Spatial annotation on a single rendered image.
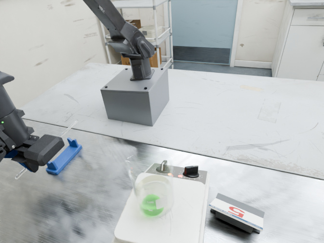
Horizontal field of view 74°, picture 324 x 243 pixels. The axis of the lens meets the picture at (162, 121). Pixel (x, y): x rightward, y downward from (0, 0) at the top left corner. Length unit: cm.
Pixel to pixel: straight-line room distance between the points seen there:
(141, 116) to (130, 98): 6
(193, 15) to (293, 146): 278
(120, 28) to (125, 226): 44
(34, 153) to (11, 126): 6
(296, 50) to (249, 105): 200
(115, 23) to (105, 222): 44
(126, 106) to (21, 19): 146
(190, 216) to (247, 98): 52
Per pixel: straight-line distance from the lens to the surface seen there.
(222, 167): 53
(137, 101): 61
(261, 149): 60
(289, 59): 274
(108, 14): 56
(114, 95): 64
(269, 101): 79
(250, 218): 44
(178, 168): 47
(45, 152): 43
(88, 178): 55
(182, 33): 333
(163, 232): 34
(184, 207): 36
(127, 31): 59
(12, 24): 193
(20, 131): 47
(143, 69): 64
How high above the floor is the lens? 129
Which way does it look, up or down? 37 degrees down
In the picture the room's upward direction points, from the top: 5 degrees counter-clockwise
